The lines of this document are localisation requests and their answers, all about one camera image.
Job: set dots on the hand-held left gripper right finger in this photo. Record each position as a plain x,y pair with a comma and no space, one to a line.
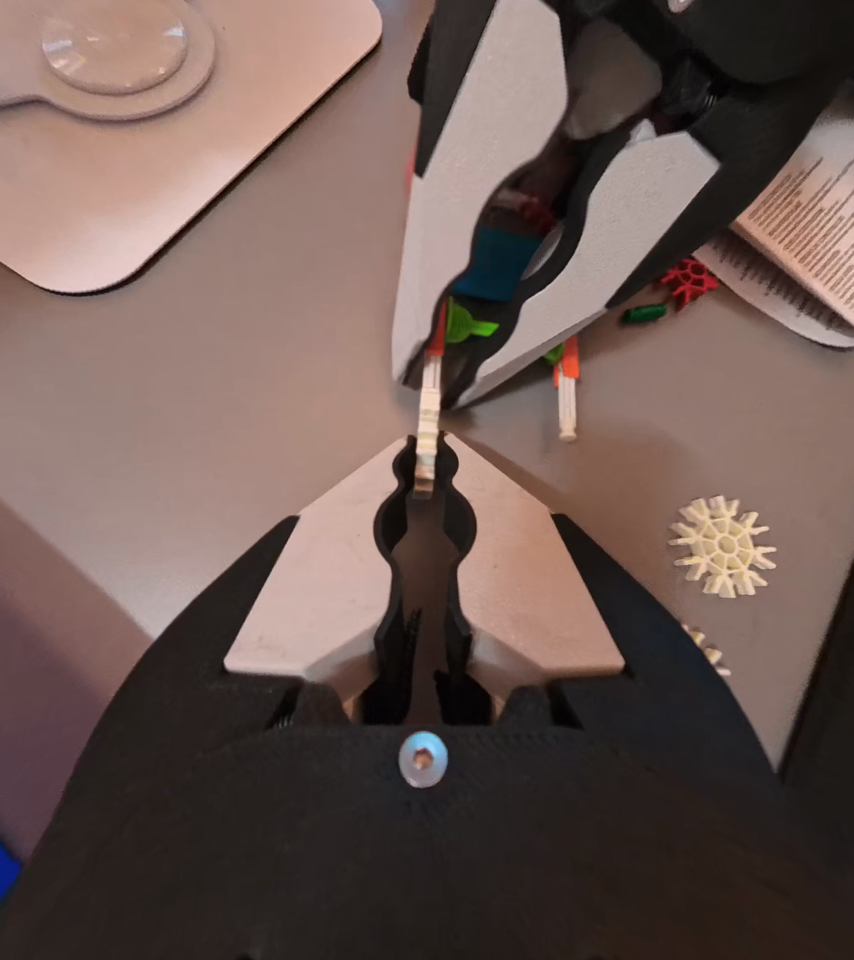
539,600

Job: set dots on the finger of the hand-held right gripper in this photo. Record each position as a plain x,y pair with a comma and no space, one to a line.
487,112
637,217

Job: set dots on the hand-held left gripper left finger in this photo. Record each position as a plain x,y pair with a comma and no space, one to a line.
307,600

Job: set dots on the orange toy clip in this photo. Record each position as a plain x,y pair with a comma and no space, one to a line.
437,334
569,360

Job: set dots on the white snowflake connector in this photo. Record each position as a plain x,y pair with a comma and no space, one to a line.
723,547
428,450
708,649

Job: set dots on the lime green spool rod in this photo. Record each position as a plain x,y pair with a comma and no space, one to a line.
464,324

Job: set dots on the green small toy piece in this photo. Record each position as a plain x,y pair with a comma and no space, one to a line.
644,313

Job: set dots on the white instruction booklet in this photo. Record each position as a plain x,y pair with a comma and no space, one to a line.
832,225

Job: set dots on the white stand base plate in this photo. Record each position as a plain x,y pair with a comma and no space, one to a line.
172,150

